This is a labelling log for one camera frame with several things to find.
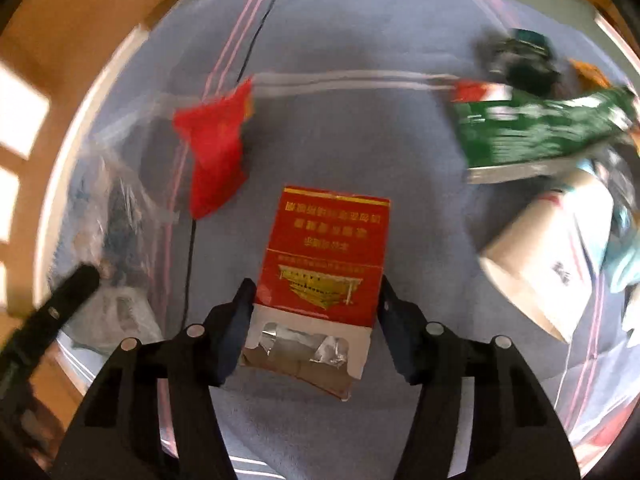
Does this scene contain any light blue wrapper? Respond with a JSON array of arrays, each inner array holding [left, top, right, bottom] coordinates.
[[600, 155, 640, 296]]

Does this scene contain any red crumpled wrapper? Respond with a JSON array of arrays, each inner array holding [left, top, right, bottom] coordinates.
[[172, 77, 256, 221]]

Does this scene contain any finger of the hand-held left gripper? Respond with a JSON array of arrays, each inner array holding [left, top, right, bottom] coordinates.
[[0, 264, 101, 386]]

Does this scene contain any red cigarette box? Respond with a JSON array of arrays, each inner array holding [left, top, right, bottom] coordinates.
[[239, 185, 392, 403]]

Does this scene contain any dark green crumpled wrapper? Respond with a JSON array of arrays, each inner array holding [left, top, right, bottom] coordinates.
[[480, 27, 561, 96]]

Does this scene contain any white paper cup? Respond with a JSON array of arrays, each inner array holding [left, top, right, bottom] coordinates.
[[477, 167, 616, 343]]

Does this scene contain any clear plastic bag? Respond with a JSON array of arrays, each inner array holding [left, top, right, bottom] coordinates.
[[65, 140, 176, 356]]

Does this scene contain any blue striped blanket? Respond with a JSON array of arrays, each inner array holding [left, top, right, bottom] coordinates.
[[47, 0, 640, 480]]

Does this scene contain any yellow orange snack packet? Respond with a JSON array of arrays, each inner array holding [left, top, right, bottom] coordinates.
[[570, 59, 613, 90]]

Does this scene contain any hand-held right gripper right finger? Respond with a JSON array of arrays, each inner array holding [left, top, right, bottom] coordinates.
[[377, 275, 583, 480]]

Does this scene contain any wooden bed frame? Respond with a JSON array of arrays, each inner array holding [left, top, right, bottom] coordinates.
[[0, 0, 281, 461]]

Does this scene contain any green snack packet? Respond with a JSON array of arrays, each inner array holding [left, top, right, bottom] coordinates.
[[450, 80, 638, 183]]

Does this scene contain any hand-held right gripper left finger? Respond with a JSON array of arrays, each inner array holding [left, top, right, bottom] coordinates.
[[50, 277, 258, 480]]

